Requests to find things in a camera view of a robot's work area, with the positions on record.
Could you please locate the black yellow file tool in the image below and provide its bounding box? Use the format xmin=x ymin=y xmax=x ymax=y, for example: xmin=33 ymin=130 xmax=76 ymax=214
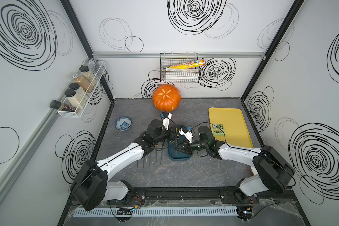
xmin=160 ymin=142 xmax=165 ymax=165

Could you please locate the spice jar beige powder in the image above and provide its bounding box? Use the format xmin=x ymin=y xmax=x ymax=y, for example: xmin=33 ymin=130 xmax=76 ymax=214
xmin=79 ymin=66 xmax=96 ymax=84

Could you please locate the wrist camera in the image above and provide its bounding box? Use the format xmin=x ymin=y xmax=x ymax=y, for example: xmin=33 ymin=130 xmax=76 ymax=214
xmin=160 ymin=112 xmax=172 ymax=130
xmin=179 ymin=126 xmax=193 ymax=144

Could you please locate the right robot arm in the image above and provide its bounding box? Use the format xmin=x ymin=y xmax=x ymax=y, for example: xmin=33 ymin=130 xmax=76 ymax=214
xmin=175 ymin=126 xmax=294 ymax=196

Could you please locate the grey slotted cable duct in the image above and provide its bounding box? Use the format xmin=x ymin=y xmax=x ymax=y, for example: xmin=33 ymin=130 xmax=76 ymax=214
xmin=73 ymin=206 xmax=238 ymax=218

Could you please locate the spice jar brown powder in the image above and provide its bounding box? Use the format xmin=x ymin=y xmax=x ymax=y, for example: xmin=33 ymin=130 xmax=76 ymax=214
xmin=72 ymin=74 xmax=94 ymax=93

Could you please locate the yellow snack package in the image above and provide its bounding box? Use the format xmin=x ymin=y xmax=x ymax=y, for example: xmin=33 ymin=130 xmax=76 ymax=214
xmin=166 ymin=59 xmax=205 ymax=69

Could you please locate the green snack packet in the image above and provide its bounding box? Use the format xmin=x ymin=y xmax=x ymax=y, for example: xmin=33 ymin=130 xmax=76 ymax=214
xmin=212 ymin=124 xmax=225 ymax=136

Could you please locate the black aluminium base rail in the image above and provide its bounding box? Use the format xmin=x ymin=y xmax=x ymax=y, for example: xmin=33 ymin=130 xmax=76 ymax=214
xmin=69 ymin=186 xmax=296 ymax=204

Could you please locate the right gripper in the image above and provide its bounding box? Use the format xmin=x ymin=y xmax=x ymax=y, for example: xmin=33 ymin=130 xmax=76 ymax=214
xmin=174 ymin=137 xmax=208 ymax=155

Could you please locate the orange pumpkin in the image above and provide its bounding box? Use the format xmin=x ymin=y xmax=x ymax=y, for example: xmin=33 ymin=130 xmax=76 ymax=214
xmin=152 ymin=84 xmax=182 ymax=112

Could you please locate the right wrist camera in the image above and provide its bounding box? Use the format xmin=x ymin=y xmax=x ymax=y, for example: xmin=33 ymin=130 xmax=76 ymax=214
xmin=179 ymin=126 xmax=193 ymax=144

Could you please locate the spice jar white powder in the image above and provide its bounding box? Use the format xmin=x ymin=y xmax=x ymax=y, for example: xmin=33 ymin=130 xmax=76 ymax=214
xmin=69 ymin=82 xmax=88 ymax=102

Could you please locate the yellow plastic tray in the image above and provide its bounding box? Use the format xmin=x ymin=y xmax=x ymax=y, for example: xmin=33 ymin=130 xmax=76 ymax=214
xmin=209 ymin=107 xmax=253 ymax=148

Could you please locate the black wire wall basket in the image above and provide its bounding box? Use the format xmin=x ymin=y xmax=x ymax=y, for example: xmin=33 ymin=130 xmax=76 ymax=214
xmin=160 ymin=52 xmax=200 ymax=83

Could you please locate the small dark spice bottle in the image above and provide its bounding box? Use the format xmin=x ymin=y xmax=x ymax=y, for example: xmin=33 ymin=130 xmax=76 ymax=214
xmin=50 ymin=100 xmax=76 ymax=112

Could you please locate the spice jar cream powder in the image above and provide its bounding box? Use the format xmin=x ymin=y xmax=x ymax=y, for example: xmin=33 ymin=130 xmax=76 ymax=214
xmin=65 ymin=89 xmax=85 ymax=109

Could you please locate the clear acrylic wall shelf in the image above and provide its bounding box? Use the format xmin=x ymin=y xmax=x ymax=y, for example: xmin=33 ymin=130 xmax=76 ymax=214
xmin=57 ymin=60 xmax=106 ymax=119

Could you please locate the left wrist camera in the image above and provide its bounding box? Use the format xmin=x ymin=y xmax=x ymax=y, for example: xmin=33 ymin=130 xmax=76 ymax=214
xmin=160 ymin=112 xmax=172 ymax=130

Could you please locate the blue white patterned bowl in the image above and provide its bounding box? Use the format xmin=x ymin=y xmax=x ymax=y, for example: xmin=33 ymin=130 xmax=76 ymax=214
xmin=115 ymin=116 xmax=132 ymax=131

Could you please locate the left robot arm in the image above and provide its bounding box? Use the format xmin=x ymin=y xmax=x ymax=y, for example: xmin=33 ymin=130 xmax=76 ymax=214
xmin=70 ymin=119 xmax=180 ymax=211

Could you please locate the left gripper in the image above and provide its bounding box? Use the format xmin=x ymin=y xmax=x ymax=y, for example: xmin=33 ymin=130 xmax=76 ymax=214
xmin=153 ymin=126 xmax=180 ymax=145

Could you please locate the teal plastic storage box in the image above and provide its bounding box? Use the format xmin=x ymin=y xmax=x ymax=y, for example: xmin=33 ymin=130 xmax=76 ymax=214
xmin=167 ymin=126 xmax=193 ymax=162

